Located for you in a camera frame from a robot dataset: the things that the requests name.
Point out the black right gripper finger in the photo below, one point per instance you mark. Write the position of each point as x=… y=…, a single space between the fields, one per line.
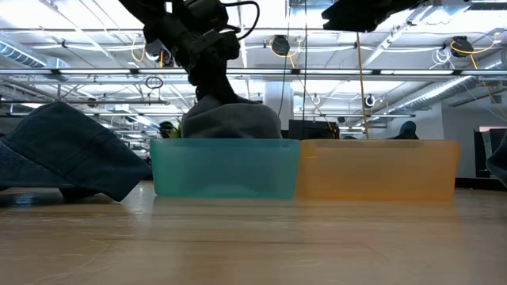
x=342 y=17

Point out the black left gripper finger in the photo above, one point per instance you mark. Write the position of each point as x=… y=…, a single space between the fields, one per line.
x=214 y=93

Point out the grey baseball cap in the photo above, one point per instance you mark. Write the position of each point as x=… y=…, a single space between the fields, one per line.
x=231 y=118

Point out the small green plant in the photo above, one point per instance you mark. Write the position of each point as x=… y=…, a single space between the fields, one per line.
x=166 y=130

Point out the teal translucent plastic bin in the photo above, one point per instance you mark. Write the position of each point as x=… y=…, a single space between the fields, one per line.
x=226 y=170

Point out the black computer monitor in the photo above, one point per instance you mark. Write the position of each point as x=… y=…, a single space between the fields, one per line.
x=313 y=130
x=481 y=154

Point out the long ceiling light strip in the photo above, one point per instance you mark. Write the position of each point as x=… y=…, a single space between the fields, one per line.
x=95 y=71

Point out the person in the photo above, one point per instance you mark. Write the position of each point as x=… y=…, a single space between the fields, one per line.
x=408 y=130

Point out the orange translucent plastic bin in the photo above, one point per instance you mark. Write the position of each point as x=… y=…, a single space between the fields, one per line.
x=376 y=170

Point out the silver spiral ventilation duct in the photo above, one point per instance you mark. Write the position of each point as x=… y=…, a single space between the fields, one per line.
x=443 y=89
x=20 y=55

